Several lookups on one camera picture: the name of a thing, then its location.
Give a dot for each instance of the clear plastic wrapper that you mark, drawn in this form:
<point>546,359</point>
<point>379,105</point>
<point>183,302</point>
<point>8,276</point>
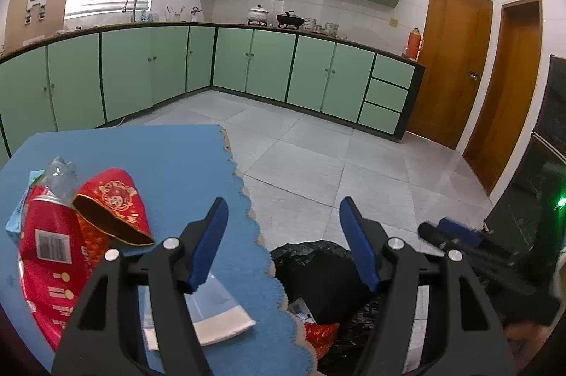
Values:
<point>59,177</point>

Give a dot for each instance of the black glass cabinet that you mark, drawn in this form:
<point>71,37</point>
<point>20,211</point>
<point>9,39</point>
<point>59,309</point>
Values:
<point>530,181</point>

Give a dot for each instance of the bin with black bag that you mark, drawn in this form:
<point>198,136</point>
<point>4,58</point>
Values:
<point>327,269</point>

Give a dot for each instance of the red barcode snack bag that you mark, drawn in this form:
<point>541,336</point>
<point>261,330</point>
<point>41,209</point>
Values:
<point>44,292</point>

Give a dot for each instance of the light blue packet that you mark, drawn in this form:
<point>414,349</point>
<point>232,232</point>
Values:
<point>15,221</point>

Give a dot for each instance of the patterned jar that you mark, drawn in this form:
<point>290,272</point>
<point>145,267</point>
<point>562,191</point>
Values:
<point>331,29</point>

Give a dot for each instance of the narrow wooden door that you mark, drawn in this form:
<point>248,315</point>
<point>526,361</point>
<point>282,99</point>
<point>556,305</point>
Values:
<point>508,92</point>

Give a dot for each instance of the steel kitchen faucet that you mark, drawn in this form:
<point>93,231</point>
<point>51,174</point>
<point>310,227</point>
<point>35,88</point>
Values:
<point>131,2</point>

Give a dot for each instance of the wide wooden door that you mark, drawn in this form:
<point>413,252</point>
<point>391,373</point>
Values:
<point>451,57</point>

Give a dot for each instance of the stack of bowls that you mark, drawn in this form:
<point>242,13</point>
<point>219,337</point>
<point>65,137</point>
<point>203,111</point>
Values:
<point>310,25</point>

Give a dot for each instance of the black wok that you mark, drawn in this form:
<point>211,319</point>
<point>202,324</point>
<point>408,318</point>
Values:
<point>290,21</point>

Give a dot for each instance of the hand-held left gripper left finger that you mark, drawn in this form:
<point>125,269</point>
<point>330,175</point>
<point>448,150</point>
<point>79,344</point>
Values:
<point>208,247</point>

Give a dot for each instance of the red gold paper cup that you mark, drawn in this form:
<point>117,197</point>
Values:
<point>117,199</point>

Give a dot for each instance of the brown cardboard box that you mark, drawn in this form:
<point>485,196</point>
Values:
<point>35,31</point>

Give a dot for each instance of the white lidded pot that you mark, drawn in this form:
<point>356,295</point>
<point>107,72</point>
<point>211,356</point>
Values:
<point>258,15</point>

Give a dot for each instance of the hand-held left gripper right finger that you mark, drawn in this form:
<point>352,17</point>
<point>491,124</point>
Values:
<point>360,247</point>

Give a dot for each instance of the red thermos flask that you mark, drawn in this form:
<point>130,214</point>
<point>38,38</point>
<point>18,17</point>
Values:
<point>414,44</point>

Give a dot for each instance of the utensil holder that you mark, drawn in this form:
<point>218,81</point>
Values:
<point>175,15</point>

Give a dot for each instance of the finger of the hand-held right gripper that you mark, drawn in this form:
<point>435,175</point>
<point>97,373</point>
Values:
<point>460,231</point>
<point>431,232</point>

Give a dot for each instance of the green base cabinet run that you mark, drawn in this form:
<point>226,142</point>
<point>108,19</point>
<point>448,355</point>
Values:
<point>265,61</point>

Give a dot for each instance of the blue scalloped tablecloth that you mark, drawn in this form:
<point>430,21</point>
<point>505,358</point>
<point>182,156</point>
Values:
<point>177,163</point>

